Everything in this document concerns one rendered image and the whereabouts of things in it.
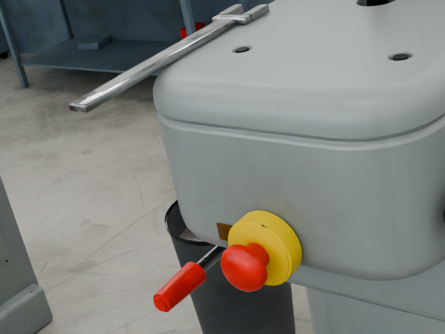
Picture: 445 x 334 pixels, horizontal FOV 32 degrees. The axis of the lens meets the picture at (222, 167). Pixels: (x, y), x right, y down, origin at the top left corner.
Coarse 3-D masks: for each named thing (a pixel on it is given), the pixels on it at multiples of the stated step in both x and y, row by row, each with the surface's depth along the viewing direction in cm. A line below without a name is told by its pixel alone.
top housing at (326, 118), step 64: (320, 0) 76; (192, 64) 65; (256, 64) 62; (320, 64) 60; (384, 64) 57; (192, 128) 63; (256, 128) 58; (320, 128) 55; (384, 128) 53; (192, 192) 66; (256, 192) 61; (320, 192) 57; (384, 192) 55; (320, 256) 60; (384, 256) 58
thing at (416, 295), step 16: (304, 272) 76; (320, 272) 75; (432, 272) 67; (320, 288) 76; (336, 288) 75; (352, 288) 74; (368, 288) 72; (384, 288) 71; (400, 288) 70; (416, 288) 69; (432, 288) 68; (384, 304) 72; (400, 304) 71; (416, 304) 70; (432, 304) 69
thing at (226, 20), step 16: (224, 16) 74; (240, 16) 73; (256, 16) 74; (208, 32) 70; (176, 48) 68; (192, 48) 68; (144, 64) 65; (160, 64) 65; (112, 80) 63; (128, 80) 63; (96, 96) 60; (112, 96) 61
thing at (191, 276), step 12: (216, 252) 74; (192, 264) 71; (204, 264) 72; (180, 276) 70; (192, 276) 70; (204, 276) 71; (168, 288) 69; (180, 288) 69; (192, 288) 70; (156, 300) 68; (168, 300) 68; (180, 300) 69
